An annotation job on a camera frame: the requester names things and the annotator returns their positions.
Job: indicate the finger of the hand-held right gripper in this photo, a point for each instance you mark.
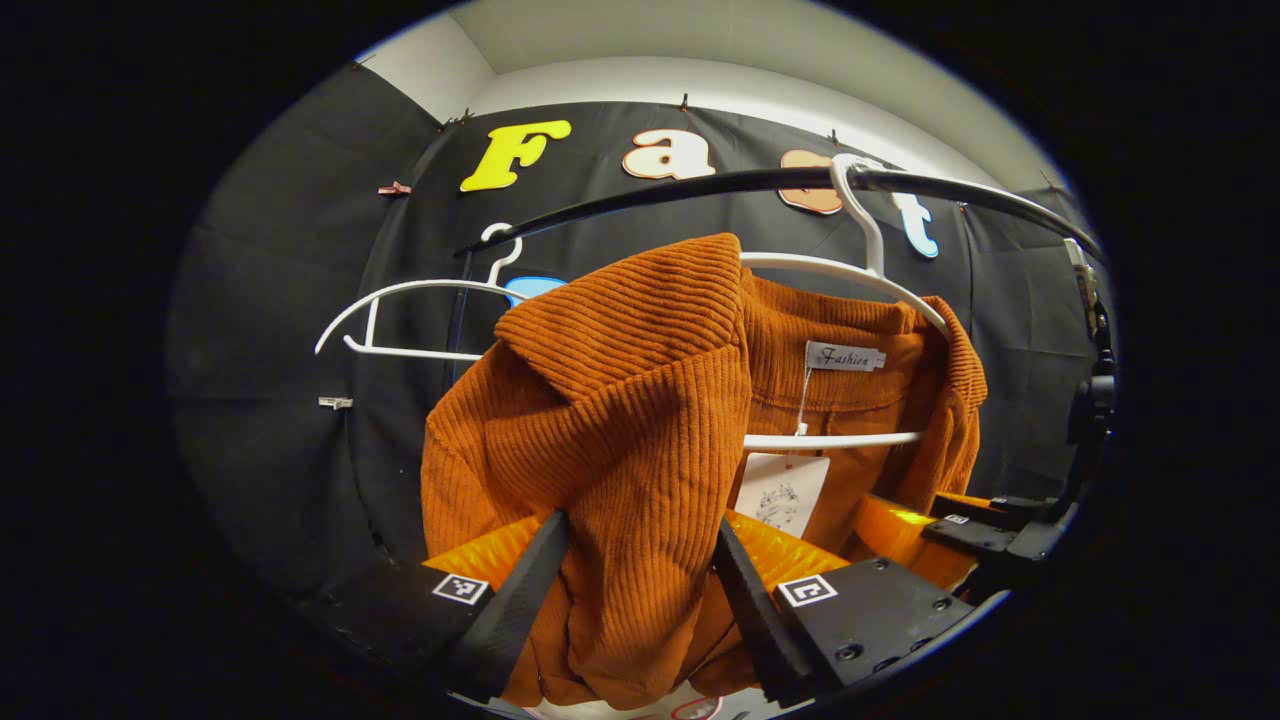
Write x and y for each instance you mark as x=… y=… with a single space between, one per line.
x=975 y=538
x=1000 y=507

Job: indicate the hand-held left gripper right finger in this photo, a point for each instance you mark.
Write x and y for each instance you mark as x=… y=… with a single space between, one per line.
x=765 y=620

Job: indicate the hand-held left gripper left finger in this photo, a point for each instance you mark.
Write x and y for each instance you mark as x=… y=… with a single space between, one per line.
x=515 y=610

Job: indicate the white empty clothes hanger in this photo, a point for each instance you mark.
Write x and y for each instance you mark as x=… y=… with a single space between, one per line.
x=420 y=353

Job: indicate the white hanger with crossbar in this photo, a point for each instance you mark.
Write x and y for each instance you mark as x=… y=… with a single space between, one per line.
x=870 y=235

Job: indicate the silver clip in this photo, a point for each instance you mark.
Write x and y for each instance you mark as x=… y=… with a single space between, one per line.
x=335 y=402

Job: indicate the black backdrop cloth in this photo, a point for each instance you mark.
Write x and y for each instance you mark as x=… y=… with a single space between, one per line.
x=280 y=330

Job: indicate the black garment rack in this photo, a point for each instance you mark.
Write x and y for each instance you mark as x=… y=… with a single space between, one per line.
x=700 y=187

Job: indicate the copper clip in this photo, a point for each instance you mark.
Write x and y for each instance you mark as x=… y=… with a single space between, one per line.
x=393 y=188

